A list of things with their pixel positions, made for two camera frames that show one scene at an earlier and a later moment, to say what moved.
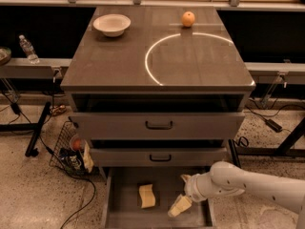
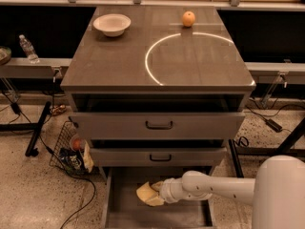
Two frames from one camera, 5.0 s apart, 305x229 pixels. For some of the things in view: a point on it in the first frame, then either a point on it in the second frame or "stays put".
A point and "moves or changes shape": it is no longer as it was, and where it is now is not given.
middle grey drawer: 163,156 stays put
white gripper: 193,187 -> 167,191
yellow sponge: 147,196 moves or changes shape
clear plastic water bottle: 29,50 stays put
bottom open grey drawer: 122,198 stays put
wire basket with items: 71,154 stays put
